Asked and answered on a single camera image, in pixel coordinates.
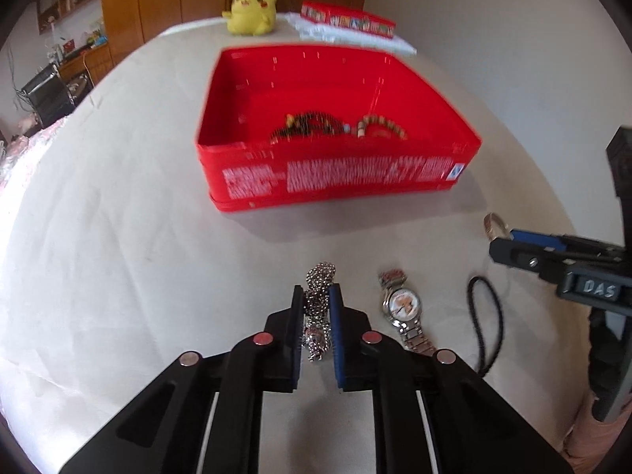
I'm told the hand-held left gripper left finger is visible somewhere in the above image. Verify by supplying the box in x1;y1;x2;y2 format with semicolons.
59;285;305;474

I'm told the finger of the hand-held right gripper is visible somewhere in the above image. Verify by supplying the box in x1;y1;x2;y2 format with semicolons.
510;228;567;253
489;236;570;282

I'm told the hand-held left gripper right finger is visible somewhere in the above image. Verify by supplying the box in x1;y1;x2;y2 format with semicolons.
329;283;574;474

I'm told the small silver bangle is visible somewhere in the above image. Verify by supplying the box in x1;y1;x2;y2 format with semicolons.
483;212;512;244

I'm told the silver chain necklace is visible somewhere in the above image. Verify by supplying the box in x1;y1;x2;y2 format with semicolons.
303;263;339;365

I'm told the red tin box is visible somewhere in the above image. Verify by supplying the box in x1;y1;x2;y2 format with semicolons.
194;45;483;214

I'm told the brown bead bracelet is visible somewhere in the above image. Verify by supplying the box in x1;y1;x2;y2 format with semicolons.
355;114;408;141

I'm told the black bead necklace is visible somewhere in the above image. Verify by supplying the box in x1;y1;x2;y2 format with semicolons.
269;112;347;142

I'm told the person's right forearm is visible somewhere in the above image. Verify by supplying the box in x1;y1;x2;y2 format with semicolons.
562;402;624;461

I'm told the silver wristwatch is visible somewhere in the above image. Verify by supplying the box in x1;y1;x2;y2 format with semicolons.
378;269;438;357

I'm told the white folded cloth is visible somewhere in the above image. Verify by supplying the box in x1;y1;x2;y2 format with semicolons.
283;10;418;58

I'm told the red picture-print tin lid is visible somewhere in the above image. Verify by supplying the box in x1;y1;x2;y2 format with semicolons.
299;0;397;40

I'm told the yellow plush toy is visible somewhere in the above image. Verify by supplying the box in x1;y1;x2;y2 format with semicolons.
220;0;286;37

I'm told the floral blanket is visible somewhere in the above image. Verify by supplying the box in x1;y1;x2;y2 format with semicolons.
0;122;66;196

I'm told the wooden desk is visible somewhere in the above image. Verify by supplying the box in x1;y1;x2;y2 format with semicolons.
58;41;113;86

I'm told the black office chair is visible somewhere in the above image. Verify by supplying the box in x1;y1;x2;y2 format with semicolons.
19;63;76;128

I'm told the wooden wardrobe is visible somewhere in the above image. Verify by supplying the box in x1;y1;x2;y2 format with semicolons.
99;0;234;62

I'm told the black braided cord charm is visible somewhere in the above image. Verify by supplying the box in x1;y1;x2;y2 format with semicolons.
467;275;505;377

